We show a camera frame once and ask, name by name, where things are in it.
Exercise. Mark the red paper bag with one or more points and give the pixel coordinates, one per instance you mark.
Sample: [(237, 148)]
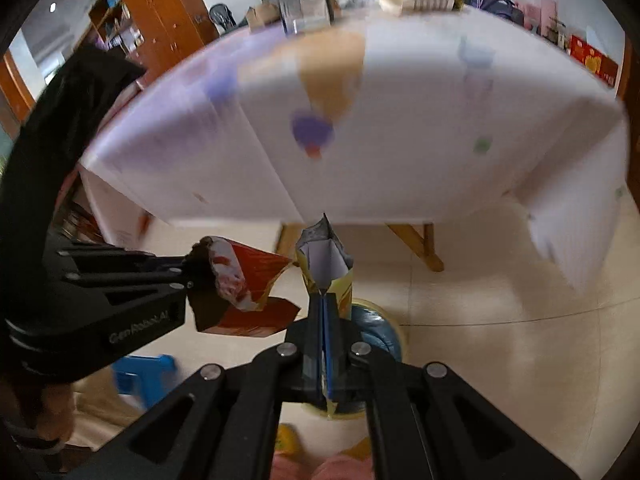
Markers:
[(229, 289)]

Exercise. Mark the red gift box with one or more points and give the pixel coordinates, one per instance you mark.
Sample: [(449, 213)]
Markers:
[(594, 60)]

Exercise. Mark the blue plastic step stool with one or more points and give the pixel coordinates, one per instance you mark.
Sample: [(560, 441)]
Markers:
[(148, 378)]

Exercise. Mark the brown pulp egg tray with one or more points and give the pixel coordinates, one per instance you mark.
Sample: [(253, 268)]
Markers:
[(261, 16)]

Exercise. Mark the yellow green snack bag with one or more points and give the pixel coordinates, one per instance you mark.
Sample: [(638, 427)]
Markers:
[(326, 267)]

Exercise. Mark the person left hand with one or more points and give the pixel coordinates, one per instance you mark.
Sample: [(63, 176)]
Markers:
[(40, 420)]

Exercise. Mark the round trash bin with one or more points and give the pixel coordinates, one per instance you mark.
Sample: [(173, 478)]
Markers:
[(378, 329)]

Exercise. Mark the silver grey carton box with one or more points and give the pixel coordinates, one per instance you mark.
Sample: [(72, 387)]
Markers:
[(300, 17)]

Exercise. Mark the cartoon printed tablecloth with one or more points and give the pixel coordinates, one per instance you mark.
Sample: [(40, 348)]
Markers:
[(420, 119)]

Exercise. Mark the black standing fan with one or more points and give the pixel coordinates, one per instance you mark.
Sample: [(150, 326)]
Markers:
[(221, 16)]

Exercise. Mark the wooden cabinet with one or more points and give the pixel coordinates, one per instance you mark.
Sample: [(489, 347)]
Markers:
[(157, 34)]

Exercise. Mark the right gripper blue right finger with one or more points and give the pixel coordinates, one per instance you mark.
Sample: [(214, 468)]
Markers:
[(336, 361)]

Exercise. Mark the left yellow slipper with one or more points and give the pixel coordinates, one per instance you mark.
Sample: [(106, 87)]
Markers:
[(287, 441)]

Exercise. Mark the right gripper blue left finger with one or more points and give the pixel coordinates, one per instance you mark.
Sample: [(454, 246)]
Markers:
[(313, 343)]

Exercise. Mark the purple backpack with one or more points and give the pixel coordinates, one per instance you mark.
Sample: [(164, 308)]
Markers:
[(505, 9)]

